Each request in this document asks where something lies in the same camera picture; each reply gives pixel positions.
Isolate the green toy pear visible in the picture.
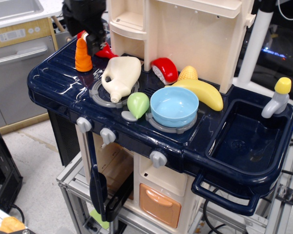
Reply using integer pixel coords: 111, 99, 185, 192
127, 92, 150, 119

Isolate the black toy oven door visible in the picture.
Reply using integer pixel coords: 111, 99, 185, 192
105, 172, 134, 222

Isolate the orange toy drawer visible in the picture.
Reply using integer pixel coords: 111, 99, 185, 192
139, 184, 182, 229

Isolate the orange toy carrot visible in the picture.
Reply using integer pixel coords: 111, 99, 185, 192
75, 38, 93, 72

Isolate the cream toy kitchen lower body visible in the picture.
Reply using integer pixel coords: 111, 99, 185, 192
75, 125, 206, 230

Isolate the wooden grey toy dishwasher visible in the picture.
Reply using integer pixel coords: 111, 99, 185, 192
0, 0, 63, 134

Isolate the cream toy milk jug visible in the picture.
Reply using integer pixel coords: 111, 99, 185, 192
101, 56, 142, 103

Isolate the navy hanging toy spoon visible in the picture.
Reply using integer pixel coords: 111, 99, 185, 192
86, 131, 107, 221

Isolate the grey stove knob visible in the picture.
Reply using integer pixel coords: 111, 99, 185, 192
149, 151, 167, 168
76, 117, 92, 133
100, 128, 116, 145

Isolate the red toy sushi piece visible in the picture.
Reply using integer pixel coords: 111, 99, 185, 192
151, 58, 179, 85

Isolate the grey left stove burner ring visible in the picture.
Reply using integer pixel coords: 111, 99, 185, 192
88, 78, 140, 109

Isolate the aluminium frame cart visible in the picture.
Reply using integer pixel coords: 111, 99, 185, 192
57, 139, 293, 234

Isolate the grey right stove burner ring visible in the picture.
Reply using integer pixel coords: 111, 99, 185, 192
145, 112, 198, 135

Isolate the grey left stove knob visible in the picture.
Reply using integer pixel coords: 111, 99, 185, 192
76, 117, 92, 133

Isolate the light blue toy bowl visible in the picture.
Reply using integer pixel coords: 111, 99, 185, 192
150, 87, 199, 128

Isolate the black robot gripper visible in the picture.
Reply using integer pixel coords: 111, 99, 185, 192
62, 0, 106, 56

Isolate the yellow toy banana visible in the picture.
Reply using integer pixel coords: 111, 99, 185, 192
166, 79, 224, 111

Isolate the grey right stove knob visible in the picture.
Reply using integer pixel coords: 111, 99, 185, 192
149, 151, 167, 168

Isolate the grey toy faucet yellow cap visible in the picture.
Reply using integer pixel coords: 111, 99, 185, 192
261, 77, 292, 118

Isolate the grey stove burner ring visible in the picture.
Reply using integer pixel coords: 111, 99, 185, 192
88, 78, 140, 109
145, 112, 198, 135

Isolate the red toy ketchup bottle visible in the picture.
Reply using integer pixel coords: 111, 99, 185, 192
77, 30, 118, 59

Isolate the grey middle stove knob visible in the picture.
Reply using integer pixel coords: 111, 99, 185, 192
100, 128, 116, 145

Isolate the cream toy kitchen upper cabinet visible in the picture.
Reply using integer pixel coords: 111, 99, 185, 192
107, 0, 255, 94

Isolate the navy toy kitchen countertop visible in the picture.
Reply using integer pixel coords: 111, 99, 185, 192
27, 40, 293, 216

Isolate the black computer case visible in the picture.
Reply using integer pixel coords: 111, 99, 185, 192
0, 134, 23, 213

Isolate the yellow toy corn cob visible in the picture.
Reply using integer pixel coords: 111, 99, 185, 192
177, 65, 198, 81

